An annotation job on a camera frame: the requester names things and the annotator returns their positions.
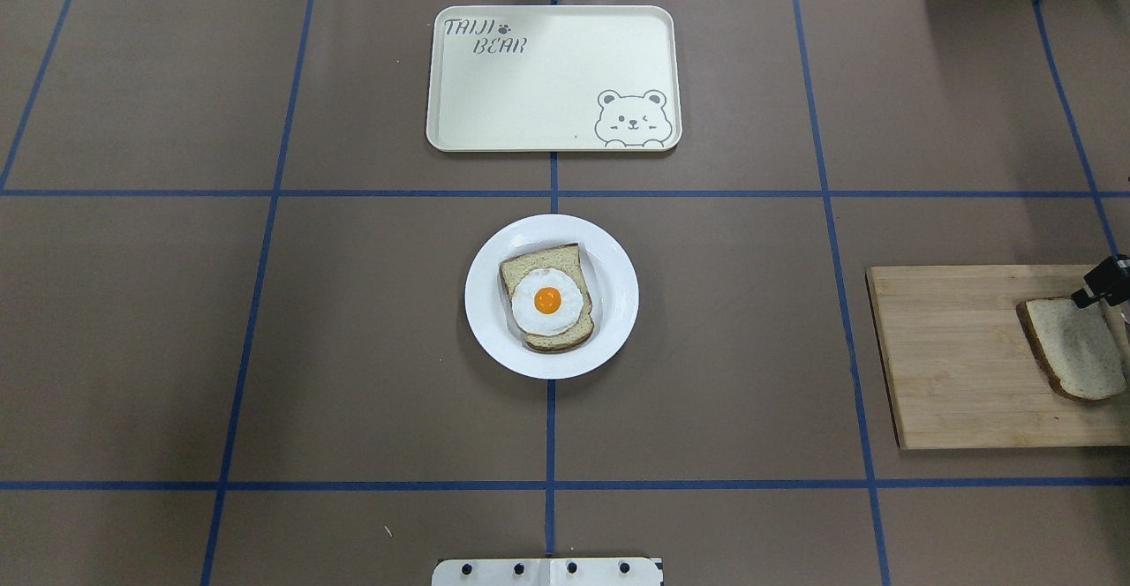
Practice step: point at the fried egg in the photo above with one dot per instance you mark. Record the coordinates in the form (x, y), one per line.
(546, 302)

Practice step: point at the wooden cutting board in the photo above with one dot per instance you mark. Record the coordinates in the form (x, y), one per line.
(959, 370)

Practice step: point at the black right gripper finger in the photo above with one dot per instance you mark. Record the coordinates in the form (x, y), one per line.
(1108, 281)

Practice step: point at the cream bear serving tray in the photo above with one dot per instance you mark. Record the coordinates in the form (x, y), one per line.
(553, 78)

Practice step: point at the white column base plate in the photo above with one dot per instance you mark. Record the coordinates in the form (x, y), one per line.
(550, 571)

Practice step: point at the white round plate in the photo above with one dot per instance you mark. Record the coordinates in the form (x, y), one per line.
(607, 269)

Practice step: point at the bread slice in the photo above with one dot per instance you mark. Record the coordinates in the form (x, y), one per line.
(1075, 348)
(565, 258)

